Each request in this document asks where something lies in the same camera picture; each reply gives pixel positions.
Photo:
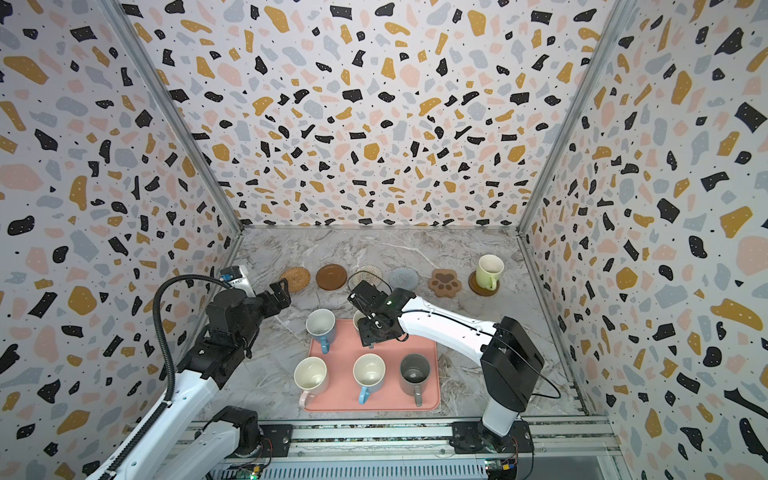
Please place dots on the blue grey woven coaster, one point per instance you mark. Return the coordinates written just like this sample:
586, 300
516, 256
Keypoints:
405, 278

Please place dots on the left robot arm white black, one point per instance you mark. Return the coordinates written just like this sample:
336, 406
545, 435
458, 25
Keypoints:
190, 385

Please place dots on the grey mug blue handle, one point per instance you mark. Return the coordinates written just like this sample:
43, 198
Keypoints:
321, 325

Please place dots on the woven rattan coaster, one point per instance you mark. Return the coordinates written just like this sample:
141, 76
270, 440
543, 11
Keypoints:
298, 278

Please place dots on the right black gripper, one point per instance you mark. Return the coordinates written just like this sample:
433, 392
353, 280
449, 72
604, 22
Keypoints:
372, 327

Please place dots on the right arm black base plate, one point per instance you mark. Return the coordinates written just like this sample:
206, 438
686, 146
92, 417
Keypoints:
473, 437

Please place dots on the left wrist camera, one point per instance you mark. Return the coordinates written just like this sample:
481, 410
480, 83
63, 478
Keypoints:
237, 277

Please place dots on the cream mug grey handle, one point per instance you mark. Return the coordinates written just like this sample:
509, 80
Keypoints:
357, 317

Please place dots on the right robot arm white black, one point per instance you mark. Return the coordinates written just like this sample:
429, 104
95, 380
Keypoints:
511, 364

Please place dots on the beige braided round coaster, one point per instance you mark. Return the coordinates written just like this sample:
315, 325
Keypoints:
369, 273

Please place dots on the dark brown wooden coaster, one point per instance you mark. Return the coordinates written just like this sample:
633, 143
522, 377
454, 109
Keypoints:
331, 277

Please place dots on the cream mug blue handle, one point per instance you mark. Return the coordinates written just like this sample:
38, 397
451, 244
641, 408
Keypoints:
369, 371

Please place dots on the pink rectangular tray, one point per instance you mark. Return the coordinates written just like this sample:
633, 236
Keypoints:
343, 391

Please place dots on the left circuit board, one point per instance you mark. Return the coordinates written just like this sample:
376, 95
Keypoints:
248, 471

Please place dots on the circuit board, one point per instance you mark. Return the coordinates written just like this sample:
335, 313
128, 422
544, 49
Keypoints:
248, 471
505, 469

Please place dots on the cream mug pink handle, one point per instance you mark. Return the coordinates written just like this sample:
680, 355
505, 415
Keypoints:
312, 378

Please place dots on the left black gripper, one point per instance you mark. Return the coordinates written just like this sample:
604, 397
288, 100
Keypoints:
283, 295

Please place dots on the dark grey mug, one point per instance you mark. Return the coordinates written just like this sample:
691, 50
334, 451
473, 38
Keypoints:
414, 370

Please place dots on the right circuit board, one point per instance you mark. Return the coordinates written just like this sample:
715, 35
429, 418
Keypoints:
505, 469

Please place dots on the aluminium mounting rail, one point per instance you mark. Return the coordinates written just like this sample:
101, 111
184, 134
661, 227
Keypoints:
564, 448

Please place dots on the light green mug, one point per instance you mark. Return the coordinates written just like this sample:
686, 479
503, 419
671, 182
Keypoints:
489, 271

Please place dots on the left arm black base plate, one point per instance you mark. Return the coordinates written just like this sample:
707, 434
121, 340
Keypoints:
276, 441

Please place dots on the brown paw shaped coaster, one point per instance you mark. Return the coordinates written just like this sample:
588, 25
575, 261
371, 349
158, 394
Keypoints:
444, 283

